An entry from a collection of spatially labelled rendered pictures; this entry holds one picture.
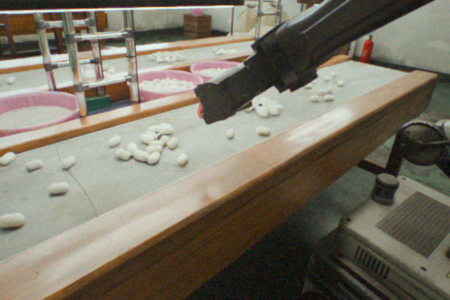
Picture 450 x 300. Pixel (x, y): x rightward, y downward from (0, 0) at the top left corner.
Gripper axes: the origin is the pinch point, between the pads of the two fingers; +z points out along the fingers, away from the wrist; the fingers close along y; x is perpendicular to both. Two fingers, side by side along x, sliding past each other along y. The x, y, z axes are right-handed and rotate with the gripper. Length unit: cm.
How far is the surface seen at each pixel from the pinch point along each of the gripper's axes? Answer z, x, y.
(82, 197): 10.7, 5.8, 23.6
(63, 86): 53, -32, 8
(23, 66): 80, -54, 12
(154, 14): 452, -309, -318
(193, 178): 1.3, 10.8, 6.7
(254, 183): -4.4, 16.5, -1.4
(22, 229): 9.0, 6.9, 33.4
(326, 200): 67, 58, -104
